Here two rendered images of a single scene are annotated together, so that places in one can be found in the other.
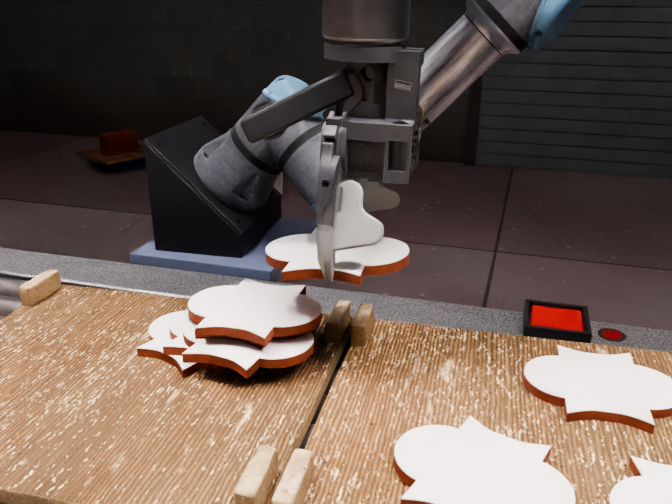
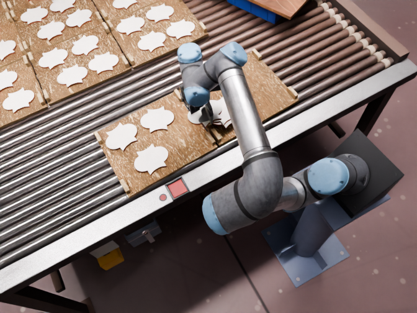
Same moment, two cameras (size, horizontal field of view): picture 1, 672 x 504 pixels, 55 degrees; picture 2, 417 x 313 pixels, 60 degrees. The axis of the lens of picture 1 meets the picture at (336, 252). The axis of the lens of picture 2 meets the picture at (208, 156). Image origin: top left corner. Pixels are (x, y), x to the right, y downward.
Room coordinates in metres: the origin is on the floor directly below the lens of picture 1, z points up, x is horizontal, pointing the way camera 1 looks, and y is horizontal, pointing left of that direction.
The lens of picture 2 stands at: (1.25, -0.53, 2.23)
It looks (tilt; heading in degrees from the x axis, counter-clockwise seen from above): 61 degrees down; 142
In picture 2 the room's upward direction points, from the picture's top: 8 degrees counter-clockwise
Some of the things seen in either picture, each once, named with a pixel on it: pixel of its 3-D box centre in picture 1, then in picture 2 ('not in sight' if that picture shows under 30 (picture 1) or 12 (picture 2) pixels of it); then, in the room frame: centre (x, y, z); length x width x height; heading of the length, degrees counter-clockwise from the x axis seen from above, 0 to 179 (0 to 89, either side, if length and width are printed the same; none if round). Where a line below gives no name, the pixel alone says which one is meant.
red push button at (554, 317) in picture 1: (555, 322); (177, 189); (0.70, -0.27, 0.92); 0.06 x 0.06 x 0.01; 74
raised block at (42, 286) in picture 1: (40, 287); (292, 92); (0.75, 0.38, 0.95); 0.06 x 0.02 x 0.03; 166
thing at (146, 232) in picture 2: not in sight; (141, 227); (0.65, -0.46, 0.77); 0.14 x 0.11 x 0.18; 74
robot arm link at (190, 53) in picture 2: not in sight; (190, 62); (0.60, -0.03, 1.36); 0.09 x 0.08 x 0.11; 145
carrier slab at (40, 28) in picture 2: not in sight; (56, 17); (-0.48, -0.05, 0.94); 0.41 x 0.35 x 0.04; 73
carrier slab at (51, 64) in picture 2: not in sight; (78, 60); (-0.13, -0.15, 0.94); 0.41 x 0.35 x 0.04; 73
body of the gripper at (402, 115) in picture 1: (370, 113); (194, 93); (0.59, -0.03, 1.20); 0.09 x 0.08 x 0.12; 77
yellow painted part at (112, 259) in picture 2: not in sight; (103, 251); (0.61, -0.64, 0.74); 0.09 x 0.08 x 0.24; 74
